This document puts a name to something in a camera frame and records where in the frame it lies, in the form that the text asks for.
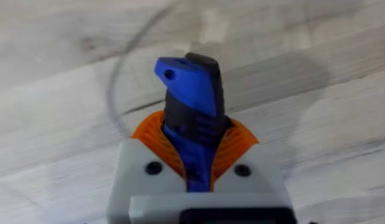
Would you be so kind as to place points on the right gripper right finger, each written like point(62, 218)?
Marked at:
point(251, 174)

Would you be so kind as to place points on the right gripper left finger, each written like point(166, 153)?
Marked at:
point(139, 174)

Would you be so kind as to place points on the blue electric screwdriver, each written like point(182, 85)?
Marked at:
point(192, 90)

